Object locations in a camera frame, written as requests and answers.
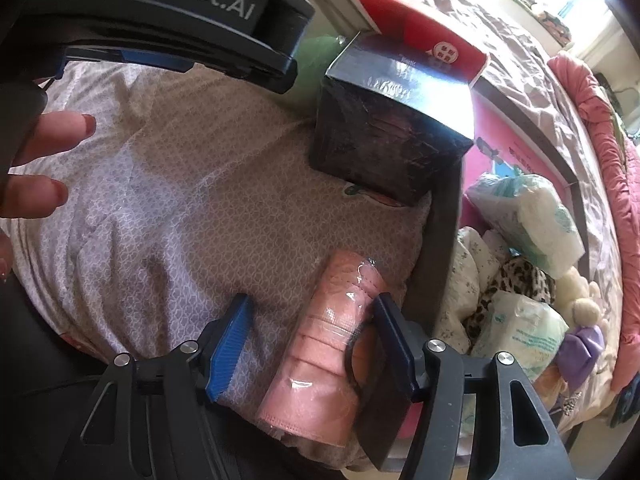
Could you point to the dark shallow cardboard box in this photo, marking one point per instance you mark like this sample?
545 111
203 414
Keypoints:
435 260

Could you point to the pink blue book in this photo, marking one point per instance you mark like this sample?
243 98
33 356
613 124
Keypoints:
500 155

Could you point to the person's left hand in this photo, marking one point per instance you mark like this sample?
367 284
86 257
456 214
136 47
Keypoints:
55 132

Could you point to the white floral cloth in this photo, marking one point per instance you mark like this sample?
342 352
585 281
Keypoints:
465 285

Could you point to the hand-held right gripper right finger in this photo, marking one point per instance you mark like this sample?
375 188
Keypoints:
395 345

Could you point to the leopard print cloth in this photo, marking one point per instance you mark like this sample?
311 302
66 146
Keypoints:
525 280

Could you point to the pink quilt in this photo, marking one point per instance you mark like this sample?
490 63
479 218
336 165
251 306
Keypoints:
620 185

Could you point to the red white tissue box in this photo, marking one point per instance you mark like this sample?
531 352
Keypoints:
400 10

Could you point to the small plush with purple bow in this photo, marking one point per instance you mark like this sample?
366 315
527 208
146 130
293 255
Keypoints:
582 355

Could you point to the pink socks pack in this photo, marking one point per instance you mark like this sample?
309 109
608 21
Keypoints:
325 350

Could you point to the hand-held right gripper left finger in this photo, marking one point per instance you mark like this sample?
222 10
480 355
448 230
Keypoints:
230 345

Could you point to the black box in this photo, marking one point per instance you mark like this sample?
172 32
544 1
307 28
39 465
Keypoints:
380 135

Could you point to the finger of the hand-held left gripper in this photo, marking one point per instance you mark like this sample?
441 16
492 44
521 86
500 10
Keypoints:
250 67

